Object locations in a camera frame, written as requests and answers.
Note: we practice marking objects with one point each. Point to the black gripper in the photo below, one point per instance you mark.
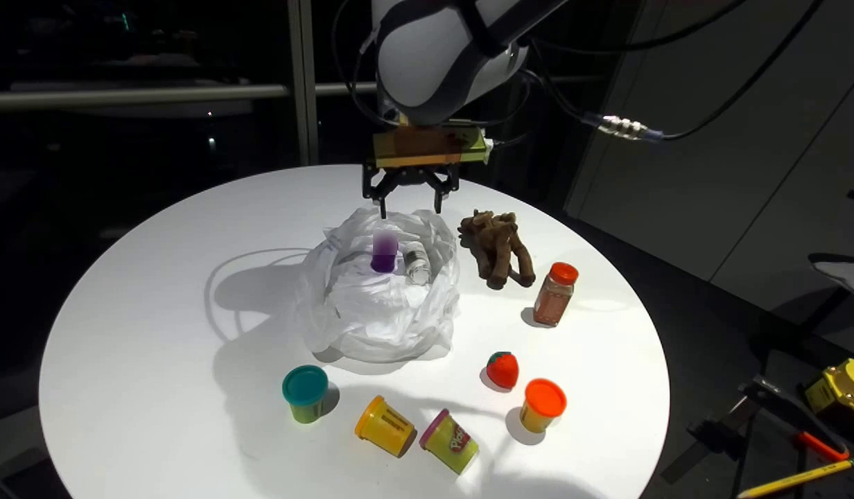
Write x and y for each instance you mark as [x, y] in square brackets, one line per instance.
[412, 178]

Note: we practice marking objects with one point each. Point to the small purple plastic cup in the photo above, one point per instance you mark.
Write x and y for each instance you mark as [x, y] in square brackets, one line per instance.
[383, 253]

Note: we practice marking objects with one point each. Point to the red toy strawberry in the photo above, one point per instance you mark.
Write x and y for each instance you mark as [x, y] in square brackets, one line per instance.
[502, 369]

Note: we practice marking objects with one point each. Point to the play-doh tub with teal lid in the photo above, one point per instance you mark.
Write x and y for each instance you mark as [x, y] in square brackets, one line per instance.
[306, 389]

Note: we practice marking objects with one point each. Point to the yellow play-doh tub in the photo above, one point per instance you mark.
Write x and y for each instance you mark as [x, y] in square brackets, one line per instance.
[387, 429]

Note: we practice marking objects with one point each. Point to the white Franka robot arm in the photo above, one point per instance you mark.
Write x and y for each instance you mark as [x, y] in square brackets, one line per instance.
[435, 57]

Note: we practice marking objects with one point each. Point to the white crumpled plastic bag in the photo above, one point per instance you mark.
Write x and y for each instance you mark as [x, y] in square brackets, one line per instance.
[380, 305]

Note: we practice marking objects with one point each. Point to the brown plush moose toy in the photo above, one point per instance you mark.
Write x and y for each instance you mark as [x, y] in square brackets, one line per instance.
[496, 244]

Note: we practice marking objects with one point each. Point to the spice jar with orange lid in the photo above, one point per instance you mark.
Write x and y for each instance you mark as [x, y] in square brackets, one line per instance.
[555, 294]

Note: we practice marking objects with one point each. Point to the play-doh tub with orange lid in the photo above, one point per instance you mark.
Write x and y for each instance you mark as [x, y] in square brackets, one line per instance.
[541, 404]

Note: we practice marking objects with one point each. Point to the green play-doh tub pink lid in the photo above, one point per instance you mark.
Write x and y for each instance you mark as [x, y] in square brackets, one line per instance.
[449, 441]

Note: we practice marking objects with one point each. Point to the grey horizontal handrail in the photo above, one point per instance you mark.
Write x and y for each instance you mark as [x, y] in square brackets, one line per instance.
[132, 96]

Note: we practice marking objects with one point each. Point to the yellow device on floor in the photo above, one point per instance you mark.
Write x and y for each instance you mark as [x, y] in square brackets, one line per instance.
[843, 389]

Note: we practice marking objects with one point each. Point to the yellow stick on floor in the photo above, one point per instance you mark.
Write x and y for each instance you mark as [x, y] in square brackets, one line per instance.
[796, 479]

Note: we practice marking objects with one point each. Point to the grey window frame post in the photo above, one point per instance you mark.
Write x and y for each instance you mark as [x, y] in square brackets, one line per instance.
[302, 84]

